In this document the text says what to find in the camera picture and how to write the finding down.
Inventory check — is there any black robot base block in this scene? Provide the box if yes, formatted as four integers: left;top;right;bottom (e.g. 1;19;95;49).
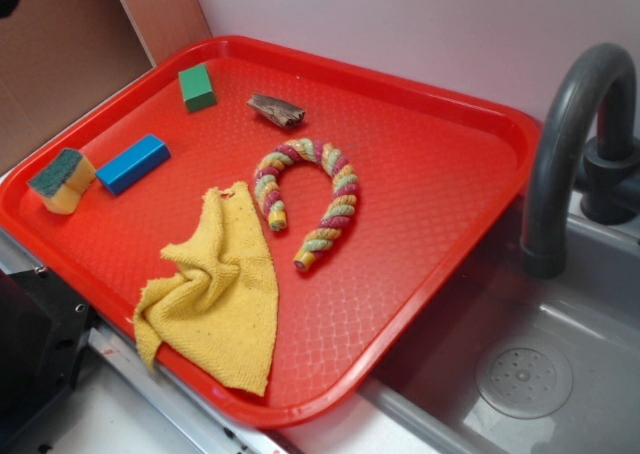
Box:
1;269;95;453

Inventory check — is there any green wooden block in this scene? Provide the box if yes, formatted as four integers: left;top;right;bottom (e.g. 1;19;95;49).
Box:
178;64;217;113

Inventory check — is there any blue rectangular block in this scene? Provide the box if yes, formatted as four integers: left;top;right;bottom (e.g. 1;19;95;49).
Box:
96;134;171;195

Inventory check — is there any red plastic tray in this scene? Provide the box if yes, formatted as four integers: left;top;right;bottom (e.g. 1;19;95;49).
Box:
1;36;539;428

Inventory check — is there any brown crumpled wrapper piece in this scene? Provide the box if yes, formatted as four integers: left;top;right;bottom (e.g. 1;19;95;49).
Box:
246;93;306;129

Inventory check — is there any yellow microfiber cloth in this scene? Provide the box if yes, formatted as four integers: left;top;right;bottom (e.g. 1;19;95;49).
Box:
133;182;279;396

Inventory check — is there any grey plastic toy sink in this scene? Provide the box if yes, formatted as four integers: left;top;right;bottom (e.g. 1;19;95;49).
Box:
360;202;639;453

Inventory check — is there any round sink drain cover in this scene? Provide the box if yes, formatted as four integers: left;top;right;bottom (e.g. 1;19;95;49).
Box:
475;336;573;420

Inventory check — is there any yellow sponge green scrub pad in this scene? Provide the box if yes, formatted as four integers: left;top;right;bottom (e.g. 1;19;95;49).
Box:
28;148;96;215

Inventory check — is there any grey curved toy faucet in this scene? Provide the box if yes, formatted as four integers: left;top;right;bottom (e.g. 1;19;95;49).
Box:
520;43;639;279

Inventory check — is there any brown cardboard panel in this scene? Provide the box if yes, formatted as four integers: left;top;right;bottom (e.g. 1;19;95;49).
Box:
1;0;210;171

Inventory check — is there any multicolour twisted rope toy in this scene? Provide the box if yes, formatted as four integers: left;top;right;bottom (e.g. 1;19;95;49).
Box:
253;138;359;272

